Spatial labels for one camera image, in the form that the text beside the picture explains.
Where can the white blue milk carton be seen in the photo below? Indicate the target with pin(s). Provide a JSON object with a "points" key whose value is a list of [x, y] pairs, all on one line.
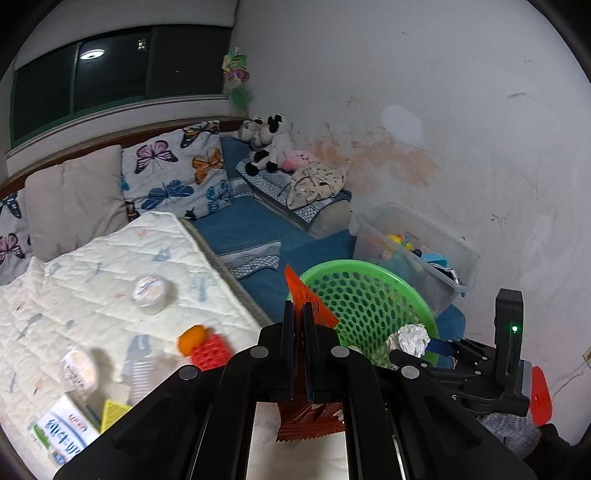
{"points": [[64, 431]]}

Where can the black white cow plush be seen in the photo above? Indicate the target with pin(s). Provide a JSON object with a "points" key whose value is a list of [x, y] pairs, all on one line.
{"points": [[274, 138]]}

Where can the green plastic basket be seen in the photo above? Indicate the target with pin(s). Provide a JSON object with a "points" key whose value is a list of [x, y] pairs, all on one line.
{"points": [[369, 300]]}

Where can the person's right forearm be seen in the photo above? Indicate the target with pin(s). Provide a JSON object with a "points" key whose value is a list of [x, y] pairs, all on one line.
{"points": [[510, 431]]}

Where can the clear plastic storage box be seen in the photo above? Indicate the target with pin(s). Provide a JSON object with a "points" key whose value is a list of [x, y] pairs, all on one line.
{"points": [[429, 263]]}

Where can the small butterfly print pillow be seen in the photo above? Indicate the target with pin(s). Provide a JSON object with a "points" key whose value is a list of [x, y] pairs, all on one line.
{"points": [[11, 235]]}

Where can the blue bed sheet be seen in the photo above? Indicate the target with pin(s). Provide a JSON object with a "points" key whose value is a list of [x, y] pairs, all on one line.
{"points": [[244, 226]]}

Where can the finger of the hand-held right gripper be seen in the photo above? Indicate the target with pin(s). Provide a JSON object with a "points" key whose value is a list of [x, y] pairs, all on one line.
{"points": [[441, 347], [411, 362]]}

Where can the foil ball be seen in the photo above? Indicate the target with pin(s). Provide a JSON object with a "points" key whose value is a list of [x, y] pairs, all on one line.
{"points": [[411, 339]]}

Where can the blue grey patterned towel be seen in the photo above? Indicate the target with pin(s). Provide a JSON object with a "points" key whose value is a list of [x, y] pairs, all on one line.
{"points": [[254, 261]]}

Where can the yellow sponge piece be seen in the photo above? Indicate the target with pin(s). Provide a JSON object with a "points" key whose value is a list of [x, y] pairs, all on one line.
{"points": [[114, 413]]}

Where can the hanging green pink decoration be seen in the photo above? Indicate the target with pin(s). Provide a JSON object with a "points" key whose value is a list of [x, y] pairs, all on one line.
{"points": [[236, 74]]}

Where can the folded blue patterned blanket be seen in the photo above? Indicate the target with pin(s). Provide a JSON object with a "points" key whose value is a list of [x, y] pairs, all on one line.
{"points": [[272, 187]]}

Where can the red snack wrapper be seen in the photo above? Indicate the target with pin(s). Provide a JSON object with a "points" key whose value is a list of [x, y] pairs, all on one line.
{"points": [[302, 295]]}

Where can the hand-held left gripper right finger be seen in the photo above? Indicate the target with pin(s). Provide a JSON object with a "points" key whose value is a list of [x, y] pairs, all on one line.
{"points": [[308, 350]]}

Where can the grey cushion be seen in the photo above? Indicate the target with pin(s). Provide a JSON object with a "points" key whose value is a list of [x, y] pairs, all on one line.
{"points": [[330, 219]]}

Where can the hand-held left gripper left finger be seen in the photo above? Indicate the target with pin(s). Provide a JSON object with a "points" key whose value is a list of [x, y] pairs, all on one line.
{"points": [[289, 350]]}

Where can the grey white plush toy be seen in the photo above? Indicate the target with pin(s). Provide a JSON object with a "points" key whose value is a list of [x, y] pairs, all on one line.
{"points": [[249, 131]]}

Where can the blue label jelly cup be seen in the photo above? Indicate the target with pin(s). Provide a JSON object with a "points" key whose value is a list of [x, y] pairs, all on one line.
{"points": [[150, 290]]}

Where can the dark window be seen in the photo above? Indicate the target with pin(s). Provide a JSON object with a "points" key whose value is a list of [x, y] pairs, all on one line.
{"points": [[115, 78]]}

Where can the orange label jelly cup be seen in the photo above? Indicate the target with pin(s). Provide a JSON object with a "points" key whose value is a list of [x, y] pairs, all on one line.
{"points": [[79, 371]]}

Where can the yellow toy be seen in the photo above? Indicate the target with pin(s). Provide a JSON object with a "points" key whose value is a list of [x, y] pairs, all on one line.
{"points": [[398, 242]]}

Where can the beige spotted cloth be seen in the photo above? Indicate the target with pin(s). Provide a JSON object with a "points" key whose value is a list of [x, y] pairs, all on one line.
{"points": [[316, 182]]}

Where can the beige pillow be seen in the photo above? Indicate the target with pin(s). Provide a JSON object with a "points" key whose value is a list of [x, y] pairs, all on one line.
{"points": [[76, 203]]}

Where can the wooden bed headboard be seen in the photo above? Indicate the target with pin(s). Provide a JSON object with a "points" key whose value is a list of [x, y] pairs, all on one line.
{"points": [[92, 147]]}

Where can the pink plush toy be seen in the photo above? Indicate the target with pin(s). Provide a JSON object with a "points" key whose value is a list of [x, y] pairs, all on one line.
{"points": [[298, 159]]}

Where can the pale green wrapper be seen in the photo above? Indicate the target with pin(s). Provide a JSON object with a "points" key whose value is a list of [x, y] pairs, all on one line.
{"points": [[381, 355]]}

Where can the white quilted blanket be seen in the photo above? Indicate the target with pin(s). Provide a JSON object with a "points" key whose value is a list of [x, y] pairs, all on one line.
{"points": [[115, 258]]}

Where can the clear plastic bottle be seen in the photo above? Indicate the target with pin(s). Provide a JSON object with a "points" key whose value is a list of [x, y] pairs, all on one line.
{"points": [[143, 369]]}

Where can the large butterfly print pillow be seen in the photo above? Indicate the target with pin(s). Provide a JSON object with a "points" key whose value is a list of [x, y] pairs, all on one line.
{"points": [[180, 175]]}

